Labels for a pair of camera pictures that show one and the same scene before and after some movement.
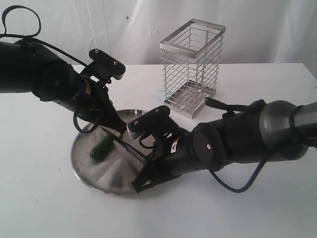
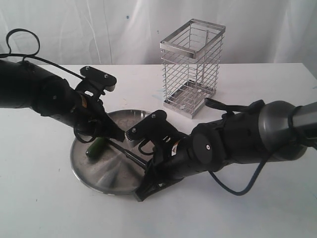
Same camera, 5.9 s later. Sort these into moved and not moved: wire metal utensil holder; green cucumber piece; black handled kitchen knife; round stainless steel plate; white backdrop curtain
Moved: black handled kitchen knife; green cucumber piece
Not moved: white backdrop curtain; wire metal utensil holder; round stainless steel plate
